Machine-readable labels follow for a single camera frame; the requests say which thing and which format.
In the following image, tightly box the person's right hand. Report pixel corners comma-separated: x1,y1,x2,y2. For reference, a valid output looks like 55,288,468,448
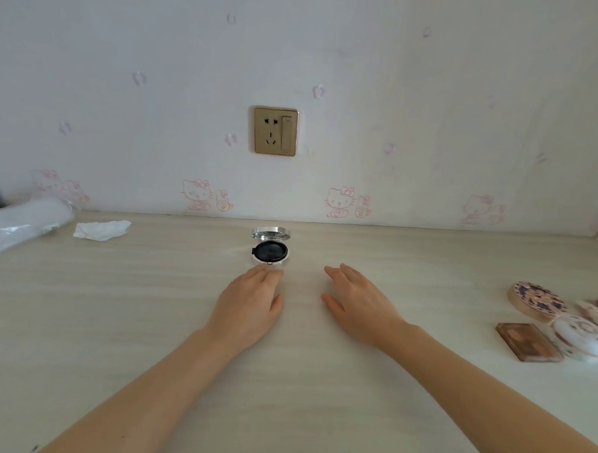
318,262,418,354

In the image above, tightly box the person's left hand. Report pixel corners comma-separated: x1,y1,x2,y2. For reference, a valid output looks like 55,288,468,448
202,263,286,356

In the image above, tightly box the silver round cushion compact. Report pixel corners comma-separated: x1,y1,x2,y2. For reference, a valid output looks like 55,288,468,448
249,225,293,270

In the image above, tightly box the brown eyeshadow quad palette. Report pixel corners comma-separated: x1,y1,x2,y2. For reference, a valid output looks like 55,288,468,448
494,321,566,365

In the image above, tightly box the rose gold floral compact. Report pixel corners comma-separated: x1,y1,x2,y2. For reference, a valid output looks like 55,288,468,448
506,280,570,323

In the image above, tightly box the white round blush compact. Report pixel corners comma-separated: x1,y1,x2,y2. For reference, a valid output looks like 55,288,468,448
545,313,598,362

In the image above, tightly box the pink cat lip tube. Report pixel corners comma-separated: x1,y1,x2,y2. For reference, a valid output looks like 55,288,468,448
573,300,598,336

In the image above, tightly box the person's right forearm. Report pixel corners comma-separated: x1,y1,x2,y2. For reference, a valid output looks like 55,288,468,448
380,325,598,453

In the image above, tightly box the person's left forearm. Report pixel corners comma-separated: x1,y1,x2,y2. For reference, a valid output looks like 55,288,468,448
37,321,238,453

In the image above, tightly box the crumpled white tissue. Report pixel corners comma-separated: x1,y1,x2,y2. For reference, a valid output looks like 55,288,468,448
72,217,132,244

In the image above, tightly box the clear plastic wrapped roll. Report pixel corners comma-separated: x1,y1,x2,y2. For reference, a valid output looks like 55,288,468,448
0,194,79,262

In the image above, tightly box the gold wall socket plate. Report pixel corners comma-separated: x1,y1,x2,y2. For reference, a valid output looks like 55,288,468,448
252,106,299,158

